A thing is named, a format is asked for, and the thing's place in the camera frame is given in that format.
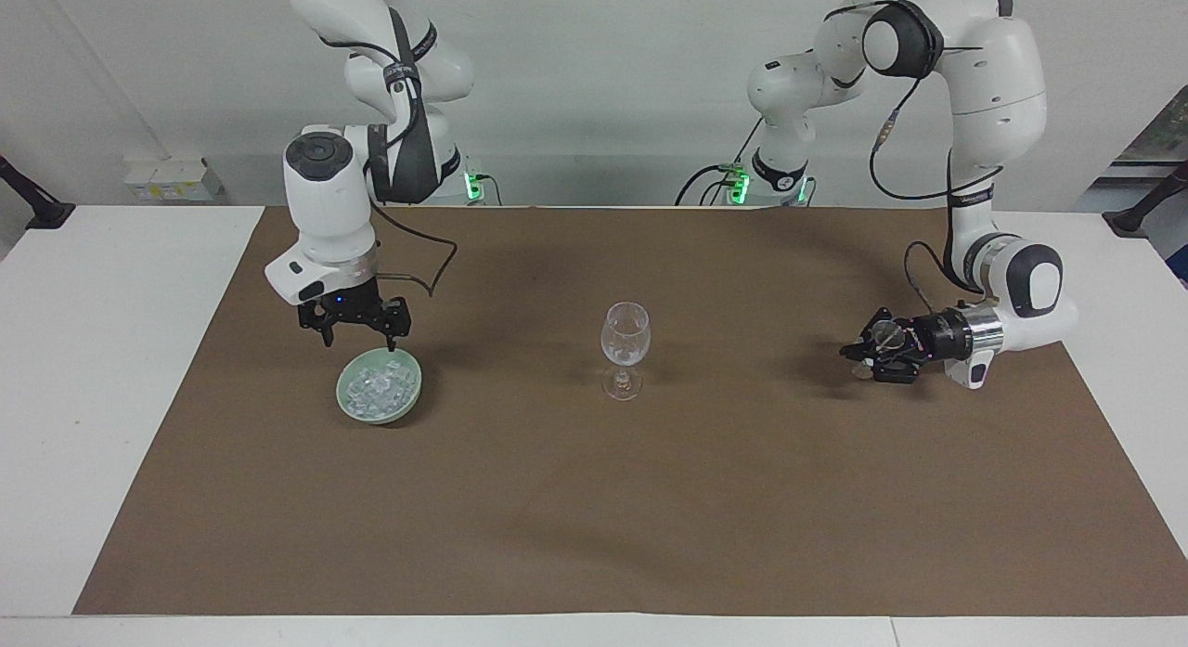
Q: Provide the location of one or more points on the white power strip box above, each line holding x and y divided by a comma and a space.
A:
172, 180

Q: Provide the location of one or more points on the clear ice cubes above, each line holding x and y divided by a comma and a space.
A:
379, 387

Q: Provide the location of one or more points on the clear wine glass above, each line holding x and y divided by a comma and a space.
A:
626, 336

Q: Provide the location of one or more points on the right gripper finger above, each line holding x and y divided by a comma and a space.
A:
396, 320
317, 324

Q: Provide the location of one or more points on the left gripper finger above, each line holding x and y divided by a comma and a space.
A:
882, 364
893, 318

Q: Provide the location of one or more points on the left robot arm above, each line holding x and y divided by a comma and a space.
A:
998, 81

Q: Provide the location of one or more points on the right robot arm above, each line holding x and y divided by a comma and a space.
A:
329, 215

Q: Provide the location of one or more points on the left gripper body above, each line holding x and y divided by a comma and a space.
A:
942, 336

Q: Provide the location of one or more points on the black stand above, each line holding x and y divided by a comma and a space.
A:
32, 201
1146, 206

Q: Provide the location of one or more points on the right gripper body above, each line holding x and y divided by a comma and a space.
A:
348, 304

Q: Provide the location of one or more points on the green ceramic bowl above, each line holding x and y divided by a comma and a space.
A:
353, 407

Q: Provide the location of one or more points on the small clear glass cup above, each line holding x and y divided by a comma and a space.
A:
888, 334

